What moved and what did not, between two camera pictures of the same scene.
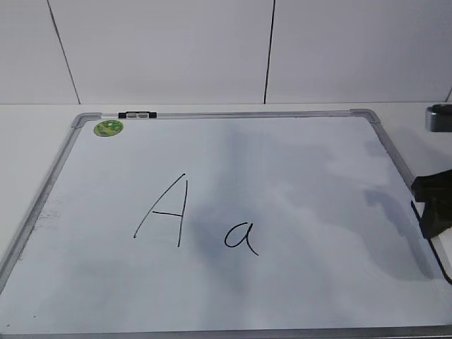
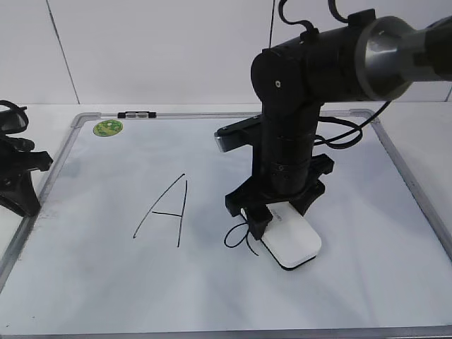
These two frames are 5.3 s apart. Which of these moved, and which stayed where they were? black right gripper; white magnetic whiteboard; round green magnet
Moved: black right gripper
Stayed: white magnetic whiteboard; round green magnet
